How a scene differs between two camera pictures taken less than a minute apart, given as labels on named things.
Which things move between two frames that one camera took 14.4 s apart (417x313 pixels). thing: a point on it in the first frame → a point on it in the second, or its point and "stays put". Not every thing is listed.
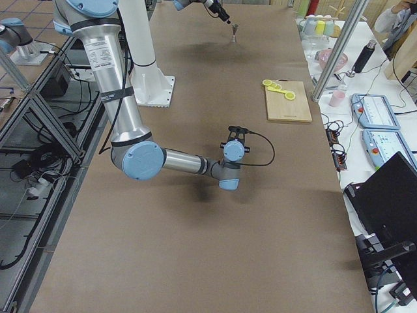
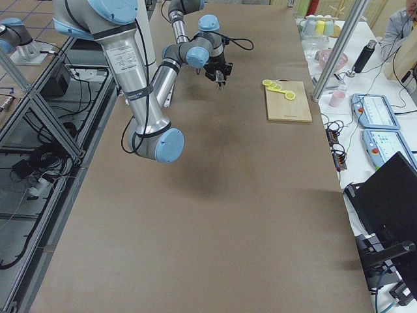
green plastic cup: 329,27 stays put
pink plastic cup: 336,98 stays put
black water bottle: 365,57 stays put
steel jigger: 234,28 → 219,76
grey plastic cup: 310,26 stays put
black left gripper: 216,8 → 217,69
